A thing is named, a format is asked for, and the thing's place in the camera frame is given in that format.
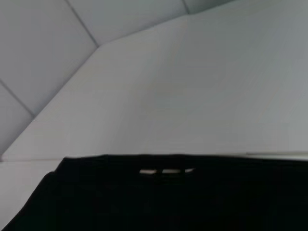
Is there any black shirt with FREE print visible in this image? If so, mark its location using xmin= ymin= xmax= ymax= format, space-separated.
xmin=0 ymin=154 xmax=308 ymax=231

